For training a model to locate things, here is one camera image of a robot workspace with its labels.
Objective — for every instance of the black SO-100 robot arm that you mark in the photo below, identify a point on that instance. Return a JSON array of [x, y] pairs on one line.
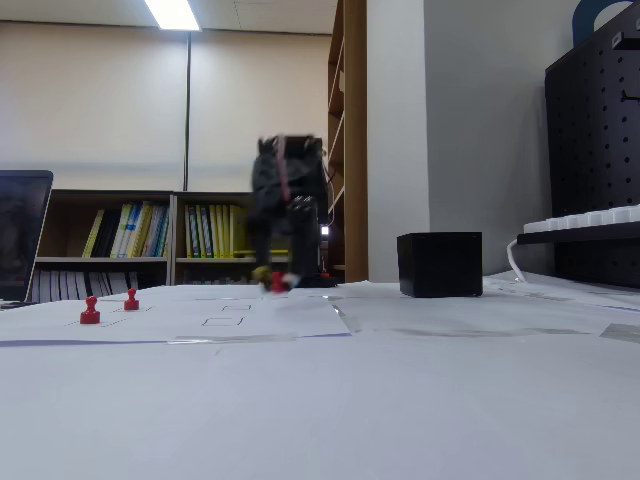
[[306, 235]]

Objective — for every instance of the black open box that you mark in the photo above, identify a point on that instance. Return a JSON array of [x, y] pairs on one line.
[[440, 265]]

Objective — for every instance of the tall wooden shelf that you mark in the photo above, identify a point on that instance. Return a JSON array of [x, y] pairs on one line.
[[355, 125]]

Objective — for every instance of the blue round object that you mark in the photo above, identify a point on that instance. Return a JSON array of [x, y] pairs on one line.
[[582, 20]]

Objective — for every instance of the black laptop screen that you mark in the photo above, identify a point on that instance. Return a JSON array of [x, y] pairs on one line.
[[22, 235]]

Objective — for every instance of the paper sheet with drawn squares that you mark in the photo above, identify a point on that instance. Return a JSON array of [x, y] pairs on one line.
[[165, 320]]

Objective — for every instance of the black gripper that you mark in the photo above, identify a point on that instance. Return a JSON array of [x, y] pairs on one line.
[[263, 235]]

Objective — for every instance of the black pegboard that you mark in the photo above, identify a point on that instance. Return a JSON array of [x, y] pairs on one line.
[[595, 125]]

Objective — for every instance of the red bead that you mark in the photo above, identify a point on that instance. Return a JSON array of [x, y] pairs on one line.
[[90, 312]]

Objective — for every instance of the white power strip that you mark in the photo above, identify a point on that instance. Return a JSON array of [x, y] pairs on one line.
[[590, 217]]

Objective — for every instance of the row of white books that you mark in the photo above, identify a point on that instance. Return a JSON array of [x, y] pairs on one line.
[[75, 285]]

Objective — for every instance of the ceiling light panel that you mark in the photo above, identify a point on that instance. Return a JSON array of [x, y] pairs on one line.
[[172, 14]]

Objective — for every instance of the white paper table cover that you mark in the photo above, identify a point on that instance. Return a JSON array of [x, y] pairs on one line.
[[320, 410]]

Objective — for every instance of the row of yellow binders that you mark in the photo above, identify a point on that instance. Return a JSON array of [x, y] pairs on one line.
[[210, 232]]

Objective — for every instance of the black shelf ledge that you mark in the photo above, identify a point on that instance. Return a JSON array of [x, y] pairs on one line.
[[575, 238]]

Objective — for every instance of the low wooden bookshelf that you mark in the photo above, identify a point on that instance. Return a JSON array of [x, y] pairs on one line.
[[70, 225], [200, 270]]

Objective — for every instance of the black wall conduit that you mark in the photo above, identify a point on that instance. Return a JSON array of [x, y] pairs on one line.
[[187, 110]]

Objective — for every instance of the row of colourful books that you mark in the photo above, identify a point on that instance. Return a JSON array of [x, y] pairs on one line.
[[130, 232]]

